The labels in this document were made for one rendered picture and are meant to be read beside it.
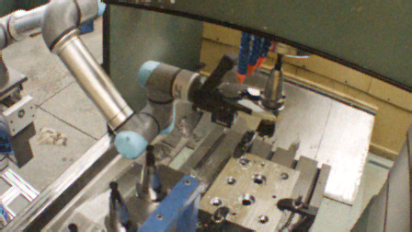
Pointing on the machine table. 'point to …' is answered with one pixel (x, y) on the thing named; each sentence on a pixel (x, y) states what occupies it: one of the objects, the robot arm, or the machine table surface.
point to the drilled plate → (261, 198)
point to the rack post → (189, 216)
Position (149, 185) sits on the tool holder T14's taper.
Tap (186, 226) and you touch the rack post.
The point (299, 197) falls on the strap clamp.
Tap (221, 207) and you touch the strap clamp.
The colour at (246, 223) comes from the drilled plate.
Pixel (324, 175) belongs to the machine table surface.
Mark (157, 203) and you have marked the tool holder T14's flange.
